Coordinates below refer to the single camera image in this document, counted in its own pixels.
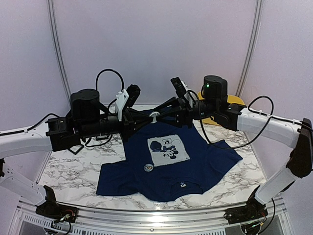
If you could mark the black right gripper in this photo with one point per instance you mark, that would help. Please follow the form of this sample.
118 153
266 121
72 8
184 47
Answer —
176 105

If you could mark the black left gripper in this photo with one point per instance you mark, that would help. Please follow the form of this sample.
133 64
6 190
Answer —
135 115

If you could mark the navy blue printed t-shirt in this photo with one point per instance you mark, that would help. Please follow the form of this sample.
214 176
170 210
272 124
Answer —
184 163

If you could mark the round blue brooch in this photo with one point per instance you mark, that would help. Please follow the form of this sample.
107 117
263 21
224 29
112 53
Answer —
148 167

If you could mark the black case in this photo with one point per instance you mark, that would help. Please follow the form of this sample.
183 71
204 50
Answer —
76 149
100 138

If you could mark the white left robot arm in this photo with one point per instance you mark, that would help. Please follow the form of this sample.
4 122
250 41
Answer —
74 178

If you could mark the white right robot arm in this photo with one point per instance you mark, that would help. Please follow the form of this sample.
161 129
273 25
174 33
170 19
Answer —
291 136

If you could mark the yellow plastic basket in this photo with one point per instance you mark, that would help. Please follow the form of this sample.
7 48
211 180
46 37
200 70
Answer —
230 99

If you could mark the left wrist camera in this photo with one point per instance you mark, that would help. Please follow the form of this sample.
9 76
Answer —
126 98

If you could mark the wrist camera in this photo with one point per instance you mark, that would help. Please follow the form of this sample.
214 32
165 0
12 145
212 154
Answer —
182 91
126 98

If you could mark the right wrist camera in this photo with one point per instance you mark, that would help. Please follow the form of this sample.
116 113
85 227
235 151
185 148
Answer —
182 91

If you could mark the aluminium left corner post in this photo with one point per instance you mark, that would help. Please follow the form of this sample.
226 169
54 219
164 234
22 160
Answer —
57 47

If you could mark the aluminium corner post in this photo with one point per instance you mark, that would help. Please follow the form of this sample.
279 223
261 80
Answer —
251 46
57 47

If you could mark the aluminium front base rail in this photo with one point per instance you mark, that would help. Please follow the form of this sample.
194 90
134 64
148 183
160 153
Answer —
203 221

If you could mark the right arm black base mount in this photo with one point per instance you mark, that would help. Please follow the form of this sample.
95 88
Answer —
250 211

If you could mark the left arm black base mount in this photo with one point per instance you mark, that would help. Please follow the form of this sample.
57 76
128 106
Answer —
51 209

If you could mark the aluminium right corner post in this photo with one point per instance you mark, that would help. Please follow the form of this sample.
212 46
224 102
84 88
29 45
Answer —
251 46

